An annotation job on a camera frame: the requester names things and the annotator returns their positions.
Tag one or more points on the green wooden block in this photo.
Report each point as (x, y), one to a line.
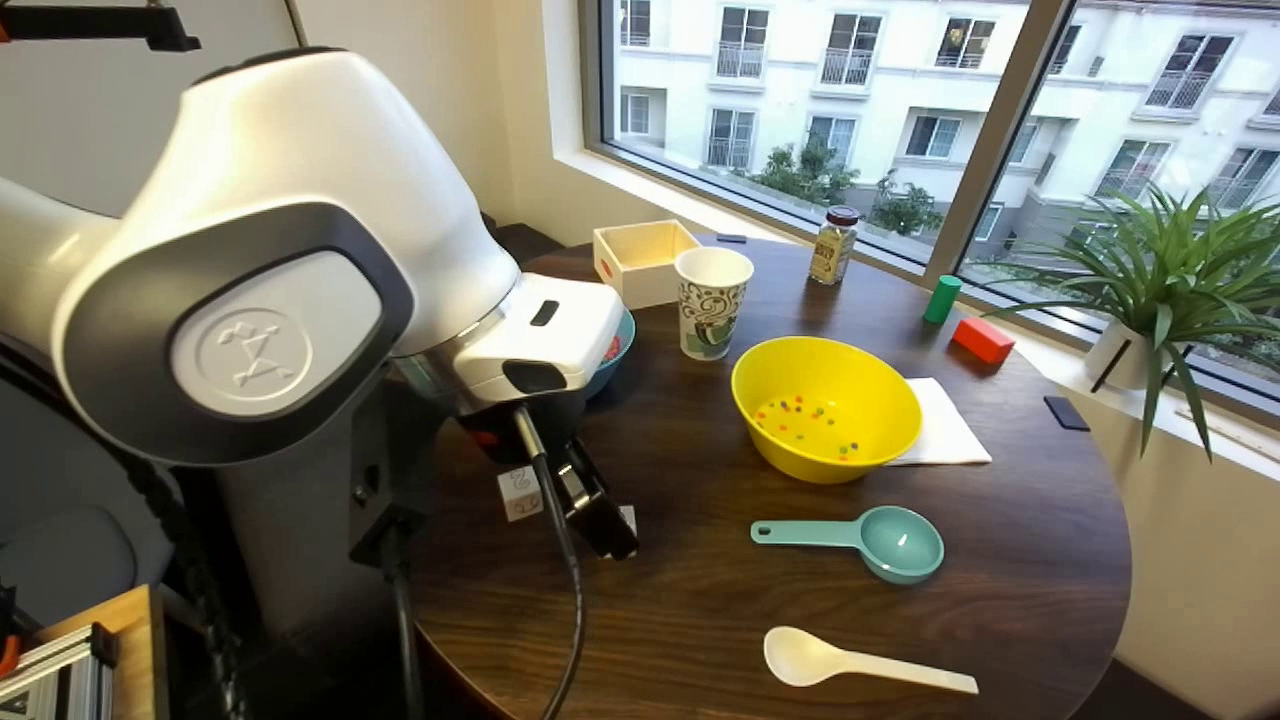
(942, 303)

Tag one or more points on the black table edge tab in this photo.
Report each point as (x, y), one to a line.
(727, 239)
(1065, 415)

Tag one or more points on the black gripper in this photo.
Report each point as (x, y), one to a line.
(487, 432)

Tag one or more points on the glass jar with label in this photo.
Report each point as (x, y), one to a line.
(833, 251)

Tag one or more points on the blue bowl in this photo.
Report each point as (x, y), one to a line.
(623, 350)

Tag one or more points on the patterned paper cup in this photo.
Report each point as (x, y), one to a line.
(712, 306)

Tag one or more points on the teal measuring scoop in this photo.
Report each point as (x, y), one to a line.
(902, 544)

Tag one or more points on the white wooden box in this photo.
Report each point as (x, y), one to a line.
(646, 265)

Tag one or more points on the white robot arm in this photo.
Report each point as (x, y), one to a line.
(294, 174)

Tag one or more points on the white plastic spoon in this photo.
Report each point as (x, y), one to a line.
(801, 656)

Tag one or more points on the yellow bowl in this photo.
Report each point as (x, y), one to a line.
(826, 404)

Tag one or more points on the white block red letter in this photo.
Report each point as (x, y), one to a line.
(517, 497)

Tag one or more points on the light wooden board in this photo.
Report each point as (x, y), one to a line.
(133, 652)

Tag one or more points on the red wooden block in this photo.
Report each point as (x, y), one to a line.
(983, 340)

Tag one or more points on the aluminium profile rail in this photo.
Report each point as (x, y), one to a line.
(54, 673)

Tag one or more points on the black camera mount boom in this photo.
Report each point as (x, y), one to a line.
(95, 24)

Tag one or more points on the white paper napkin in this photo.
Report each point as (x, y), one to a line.
(949, 427)

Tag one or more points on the green potted plant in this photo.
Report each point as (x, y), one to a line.
(1172, 280)

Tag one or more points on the window with grey frame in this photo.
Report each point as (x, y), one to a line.
(1012, 122)

